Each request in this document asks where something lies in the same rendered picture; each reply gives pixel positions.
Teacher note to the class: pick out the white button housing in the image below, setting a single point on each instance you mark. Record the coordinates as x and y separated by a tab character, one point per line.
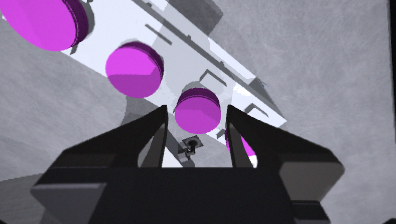
174	154

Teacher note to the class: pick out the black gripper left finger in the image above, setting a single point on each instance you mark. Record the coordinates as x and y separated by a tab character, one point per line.
120	147

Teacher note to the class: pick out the white tray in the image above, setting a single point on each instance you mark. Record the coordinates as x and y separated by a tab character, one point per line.
253	160

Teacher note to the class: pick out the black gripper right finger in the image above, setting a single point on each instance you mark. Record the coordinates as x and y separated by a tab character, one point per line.
308	170

